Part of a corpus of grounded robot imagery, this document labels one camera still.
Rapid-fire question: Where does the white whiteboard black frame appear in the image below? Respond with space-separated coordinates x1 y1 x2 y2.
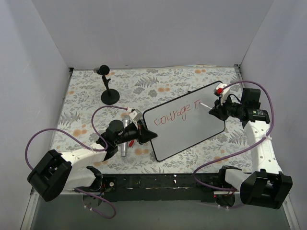
143 81 225 161

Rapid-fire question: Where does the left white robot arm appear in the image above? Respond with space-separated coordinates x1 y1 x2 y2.
27 120 158 201

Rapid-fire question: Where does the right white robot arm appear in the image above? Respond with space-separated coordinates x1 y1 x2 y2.
209 84 293 209

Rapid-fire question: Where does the silver microphone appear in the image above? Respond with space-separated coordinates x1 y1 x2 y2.
121 115 130 157

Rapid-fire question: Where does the black microphone stand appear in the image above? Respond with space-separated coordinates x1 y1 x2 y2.
101 75 120 105

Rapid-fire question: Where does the floral table mat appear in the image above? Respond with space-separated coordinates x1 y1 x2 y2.
51 68 252 174

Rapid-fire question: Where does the black base bar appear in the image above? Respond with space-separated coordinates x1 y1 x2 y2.
97 173 217 203

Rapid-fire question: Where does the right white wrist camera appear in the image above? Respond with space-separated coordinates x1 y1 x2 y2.
213 83 230 105

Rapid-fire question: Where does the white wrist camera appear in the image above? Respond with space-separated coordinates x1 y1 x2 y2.
129 109 142 125
213 83 230 105

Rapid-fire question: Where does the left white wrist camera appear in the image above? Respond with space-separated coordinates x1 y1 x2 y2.
129 109 142 125

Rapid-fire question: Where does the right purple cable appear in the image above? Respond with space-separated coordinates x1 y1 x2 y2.
192 80 275 209

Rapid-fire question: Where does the purple cable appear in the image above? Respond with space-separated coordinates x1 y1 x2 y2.
192 80 275 209
25 106 132 219

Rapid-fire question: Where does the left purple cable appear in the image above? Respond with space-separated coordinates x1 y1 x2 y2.
25 106 132 219

